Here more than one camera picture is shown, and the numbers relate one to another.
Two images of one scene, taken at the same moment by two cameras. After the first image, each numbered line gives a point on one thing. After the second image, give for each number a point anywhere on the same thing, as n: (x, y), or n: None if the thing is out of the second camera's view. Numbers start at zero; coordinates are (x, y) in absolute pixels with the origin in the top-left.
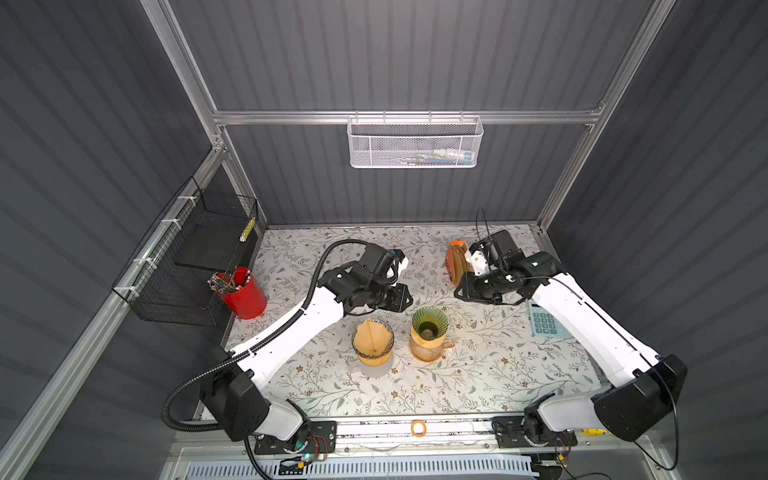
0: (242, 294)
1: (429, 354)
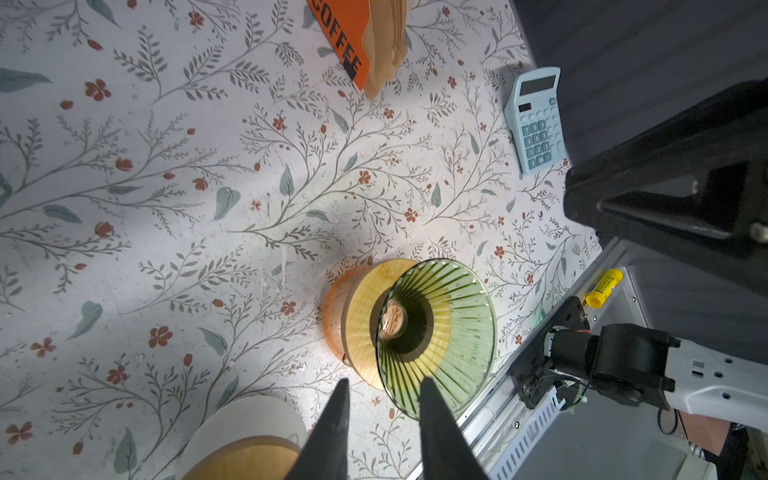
0: None
1: (332, 314)
